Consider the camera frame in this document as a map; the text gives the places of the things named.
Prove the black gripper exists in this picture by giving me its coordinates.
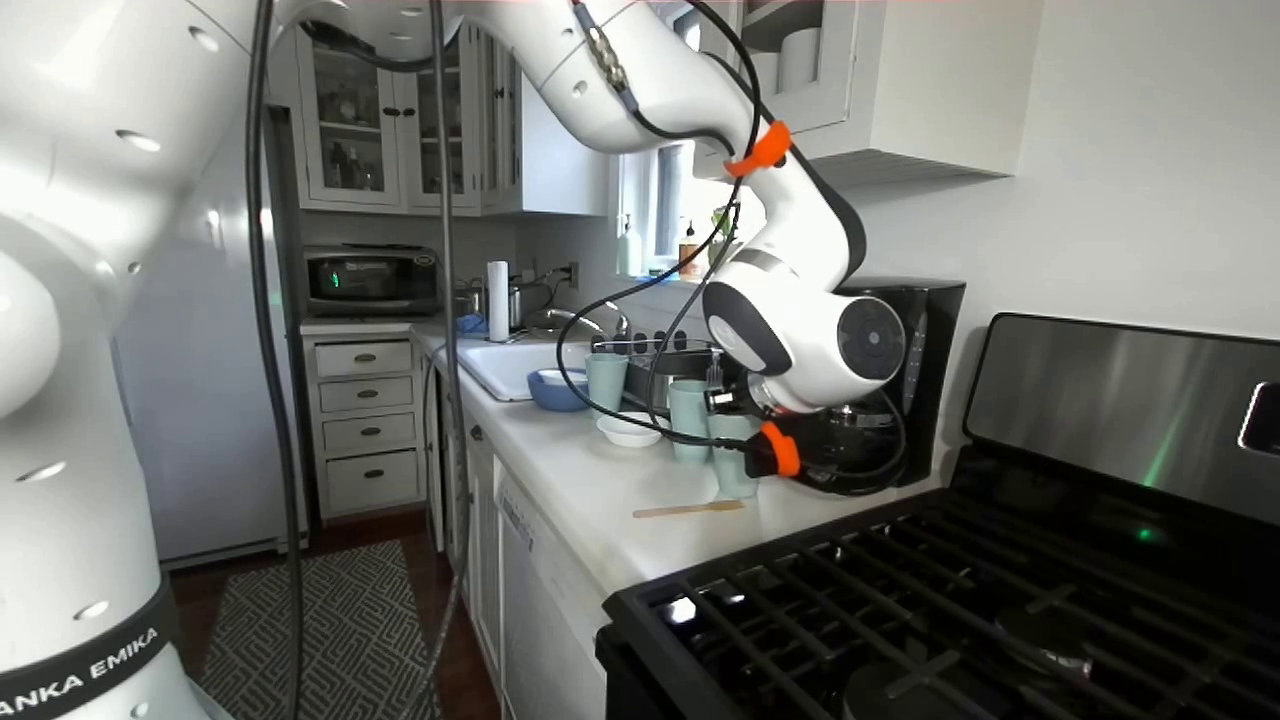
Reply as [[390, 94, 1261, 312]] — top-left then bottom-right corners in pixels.
[[725, 380, 808, 490]]

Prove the small white bowl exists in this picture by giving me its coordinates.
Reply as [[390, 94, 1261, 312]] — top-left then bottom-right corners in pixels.
[[591, 407, 666, 454]]

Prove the amber pump bottle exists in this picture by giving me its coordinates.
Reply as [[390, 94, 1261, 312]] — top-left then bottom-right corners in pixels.
[[672, 222, 703, 280]]

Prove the black coffee maker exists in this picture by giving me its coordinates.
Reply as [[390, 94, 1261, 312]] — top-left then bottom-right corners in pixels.
[[797, 278, 969, 496]]

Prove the blue bowl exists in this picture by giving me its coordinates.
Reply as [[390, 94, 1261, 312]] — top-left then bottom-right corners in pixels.
[[525, 364, 591, 417]]

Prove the chrome faucet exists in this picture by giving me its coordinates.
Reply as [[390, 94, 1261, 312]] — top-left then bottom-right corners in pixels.
[[541, 299, 632, 345]]

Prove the white kitchen sink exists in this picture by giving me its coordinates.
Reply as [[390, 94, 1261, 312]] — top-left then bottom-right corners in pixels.
[[448, 338, 594, 407]]

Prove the white framed window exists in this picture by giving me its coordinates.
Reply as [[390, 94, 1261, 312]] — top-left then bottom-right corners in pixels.
[[606, 138, 753, 297]]

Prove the white paper towel roll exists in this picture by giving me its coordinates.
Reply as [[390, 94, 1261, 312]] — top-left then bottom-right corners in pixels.
[[478, 255, 516, 350]]

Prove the white base cabinet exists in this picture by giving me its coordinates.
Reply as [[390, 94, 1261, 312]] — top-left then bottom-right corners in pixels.
[[445, 372, 512, 677]]

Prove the black gas stove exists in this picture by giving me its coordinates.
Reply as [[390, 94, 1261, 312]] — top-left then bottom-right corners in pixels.
[[591, 309, 1280, 720]]

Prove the white mug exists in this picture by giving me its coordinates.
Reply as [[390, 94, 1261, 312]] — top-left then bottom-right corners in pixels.
[[777, 23, 824, 100]]

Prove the white drawer cabinet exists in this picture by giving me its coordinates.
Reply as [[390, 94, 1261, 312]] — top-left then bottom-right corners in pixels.
[[297, 316, 450, 526]]

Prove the black microwave oven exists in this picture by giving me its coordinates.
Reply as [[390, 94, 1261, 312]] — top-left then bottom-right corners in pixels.
[[300, 244, 445, 321]]

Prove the grey patterned rug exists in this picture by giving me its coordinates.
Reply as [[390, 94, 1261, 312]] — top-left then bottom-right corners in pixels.
[[195, 536, 441, 720]]

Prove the stainless steel refrigerator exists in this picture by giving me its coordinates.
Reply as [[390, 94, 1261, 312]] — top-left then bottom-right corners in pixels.
[[112, 198, 310, 572]]

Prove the orange cable strap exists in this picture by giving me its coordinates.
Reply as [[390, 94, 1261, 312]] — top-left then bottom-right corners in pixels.
[[755, 420, 808, 483], [718, 118, 797, 185]]

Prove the grey hanging cable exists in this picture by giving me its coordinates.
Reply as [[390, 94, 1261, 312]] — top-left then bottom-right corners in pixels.
[[394, 0, 467, 720]]

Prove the white glass door wall cabinet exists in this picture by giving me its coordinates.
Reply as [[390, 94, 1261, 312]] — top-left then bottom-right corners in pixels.
[[263, 17, 612, 222]]

